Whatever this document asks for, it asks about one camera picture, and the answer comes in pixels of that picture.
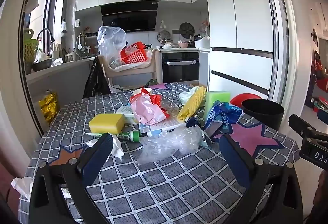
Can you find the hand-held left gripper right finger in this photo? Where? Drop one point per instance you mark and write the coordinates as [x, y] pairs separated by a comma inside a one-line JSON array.
[[235, 160]]

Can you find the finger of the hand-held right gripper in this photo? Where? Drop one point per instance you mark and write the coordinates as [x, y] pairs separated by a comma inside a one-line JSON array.
[[302, 124]]

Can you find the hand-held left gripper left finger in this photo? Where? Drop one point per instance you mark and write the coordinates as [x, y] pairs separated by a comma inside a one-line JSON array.
[[98, 160]]

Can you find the white tissue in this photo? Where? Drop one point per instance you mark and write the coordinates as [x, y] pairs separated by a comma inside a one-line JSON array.
[[23, 186], [117, 147]]

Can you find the green tube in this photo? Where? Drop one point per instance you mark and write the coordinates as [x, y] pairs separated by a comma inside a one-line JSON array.
[[128, 136]]

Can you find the yellow sponge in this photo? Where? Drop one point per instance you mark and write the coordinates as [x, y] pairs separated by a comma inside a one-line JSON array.
[[106, 122]]

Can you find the black trash bin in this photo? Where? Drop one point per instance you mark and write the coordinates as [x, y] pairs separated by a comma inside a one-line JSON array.
[[264, 113]]

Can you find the blue snack bag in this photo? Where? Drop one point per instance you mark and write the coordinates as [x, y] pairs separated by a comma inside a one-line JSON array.
[[223, 116]]

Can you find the small white box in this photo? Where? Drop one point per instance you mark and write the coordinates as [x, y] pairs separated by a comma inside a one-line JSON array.
[[124, 110]]

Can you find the dark blue wrapper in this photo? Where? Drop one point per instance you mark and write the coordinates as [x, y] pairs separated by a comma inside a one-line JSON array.
[[192, 122]]

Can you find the clear plastic wrap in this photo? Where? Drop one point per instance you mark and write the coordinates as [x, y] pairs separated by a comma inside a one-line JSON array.
[[174, 142]]

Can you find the green sponge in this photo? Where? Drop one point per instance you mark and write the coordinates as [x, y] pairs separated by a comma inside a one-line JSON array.
[[217, 98]]

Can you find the pink plastic bag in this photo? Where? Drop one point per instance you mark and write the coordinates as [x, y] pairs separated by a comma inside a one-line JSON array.
[[146, 111]]

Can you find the yellow ribbed wrapper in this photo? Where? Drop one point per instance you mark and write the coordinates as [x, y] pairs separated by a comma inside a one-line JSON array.
[[191, 106]]

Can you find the white packet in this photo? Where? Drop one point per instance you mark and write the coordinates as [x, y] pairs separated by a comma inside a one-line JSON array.
[[161, 127]]

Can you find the small clear plastic bag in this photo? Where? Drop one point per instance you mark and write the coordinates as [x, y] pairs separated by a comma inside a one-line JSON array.
[[171, 108]]

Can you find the red plastic bag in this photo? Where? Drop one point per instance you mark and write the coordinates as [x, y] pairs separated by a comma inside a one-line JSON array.
[[155, 99]]

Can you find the person's right forearm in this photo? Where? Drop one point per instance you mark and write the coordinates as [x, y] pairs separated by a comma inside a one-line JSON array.
[[321, 195]]

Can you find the red printed box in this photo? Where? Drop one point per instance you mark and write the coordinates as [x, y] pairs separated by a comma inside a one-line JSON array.
[[320, 72]]

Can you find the red stool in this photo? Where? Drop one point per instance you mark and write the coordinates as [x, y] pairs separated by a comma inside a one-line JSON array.
[[243, 98]]

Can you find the grey checked star tablecloth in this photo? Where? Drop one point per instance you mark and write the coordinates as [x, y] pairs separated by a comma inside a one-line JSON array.
[[158, 183]]

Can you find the gold foil bag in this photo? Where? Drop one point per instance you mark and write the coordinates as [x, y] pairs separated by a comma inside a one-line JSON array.
[[47, 107]]

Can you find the white bag under chair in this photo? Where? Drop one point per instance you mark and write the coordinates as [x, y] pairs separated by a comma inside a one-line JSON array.
[[116, 88]]

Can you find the black garbage bag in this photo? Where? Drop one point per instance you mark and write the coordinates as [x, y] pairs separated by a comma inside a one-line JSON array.
[[96, 80]]

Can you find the white tissue at table edge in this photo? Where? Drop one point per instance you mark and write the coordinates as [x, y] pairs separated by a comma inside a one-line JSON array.
[[23, 186]]

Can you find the green leafy bundle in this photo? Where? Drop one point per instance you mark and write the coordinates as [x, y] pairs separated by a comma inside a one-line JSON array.
[[151, 82]]

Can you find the beige chair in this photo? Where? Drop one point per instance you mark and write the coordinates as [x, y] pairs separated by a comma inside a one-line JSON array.
[[130, 70]]

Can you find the grey kitchen counter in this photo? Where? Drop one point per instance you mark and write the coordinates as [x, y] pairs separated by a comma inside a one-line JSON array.
[[64, 70]]

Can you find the black built-in oven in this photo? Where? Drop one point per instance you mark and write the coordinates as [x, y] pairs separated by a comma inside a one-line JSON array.
[[180, 67]]

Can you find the red plastic basket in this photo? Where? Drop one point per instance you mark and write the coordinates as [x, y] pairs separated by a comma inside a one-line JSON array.
[[134, 56]]

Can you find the metal bowl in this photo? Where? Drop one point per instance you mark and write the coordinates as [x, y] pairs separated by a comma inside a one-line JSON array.
[[42, 65]]

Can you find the white ladle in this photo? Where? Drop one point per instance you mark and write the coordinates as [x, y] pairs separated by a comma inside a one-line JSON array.
[[79, 45]]

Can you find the white utensil holder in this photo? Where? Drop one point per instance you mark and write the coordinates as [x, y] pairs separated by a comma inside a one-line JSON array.
[[55, 52]]

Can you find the large clear plastic bag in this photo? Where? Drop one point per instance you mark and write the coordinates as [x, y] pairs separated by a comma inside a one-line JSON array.
[[110, 42]]

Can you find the white refrigerator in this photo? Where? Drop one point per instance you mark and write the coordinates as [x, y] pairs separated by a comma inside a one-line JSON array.
[[240, 21]]

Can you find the white rice cooker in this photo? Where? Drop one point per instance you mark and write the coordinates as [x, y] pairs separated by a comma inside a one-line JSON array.
[[202, 42]]

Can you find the pink bowl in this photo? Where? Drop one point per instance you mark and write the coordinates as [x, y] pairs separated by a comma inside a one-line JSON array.
[[183, 45]]

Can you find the green plastic basket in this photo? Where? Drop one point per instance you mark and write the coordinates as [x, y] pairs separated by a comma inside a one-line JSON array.
[[30, 47]]

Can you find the hanging white bag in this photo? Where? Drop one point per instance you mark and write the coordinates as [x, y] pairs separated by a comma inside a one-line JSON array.
[[63, 26]]

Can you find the round metal strainer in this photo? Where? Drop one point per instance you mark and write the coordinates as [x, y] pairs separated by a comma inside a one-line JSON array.
[[164, 36]]

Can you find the black kitchen faucet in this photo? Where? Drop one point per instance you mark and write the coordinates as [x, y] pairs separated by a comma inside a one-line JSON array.
[[44, 30]]

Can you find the dark round hanging pan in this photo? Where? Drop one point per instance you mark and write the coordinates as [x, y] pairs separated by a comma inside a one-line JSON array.
[[185, 28]]

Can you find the black range hood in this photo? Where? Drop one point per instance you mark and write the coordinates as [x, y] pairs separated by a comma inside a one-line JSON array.
[[128, 16]]

